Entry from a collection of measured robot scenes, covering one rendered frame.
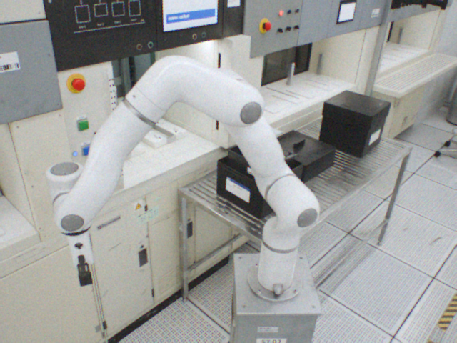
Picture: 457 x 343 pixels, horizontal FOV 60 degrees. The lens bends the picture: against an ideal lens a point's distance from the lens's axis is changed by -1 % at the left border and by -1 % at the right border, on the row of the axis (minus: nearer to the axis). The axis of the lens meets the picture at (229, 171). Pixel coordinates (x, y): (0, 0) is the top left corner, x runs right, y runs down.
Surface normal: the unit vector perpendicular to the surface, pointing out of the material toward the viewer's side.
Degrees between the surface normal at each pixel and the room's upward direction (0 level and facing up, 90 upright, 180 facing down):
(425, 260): 0
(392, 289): 0
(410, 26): 90
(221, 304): 0
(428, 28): 90
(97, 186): 66
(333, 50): 90
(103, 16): 90
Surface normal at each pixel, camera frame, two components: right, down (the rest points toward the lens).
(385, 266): 0.04, -0.86
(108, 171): 0.76, -0.20
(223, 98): -0.21, 0.07
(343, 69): -0.69, 0.35
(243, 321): 0.03, 0.52
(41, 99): 0.73, 0.38
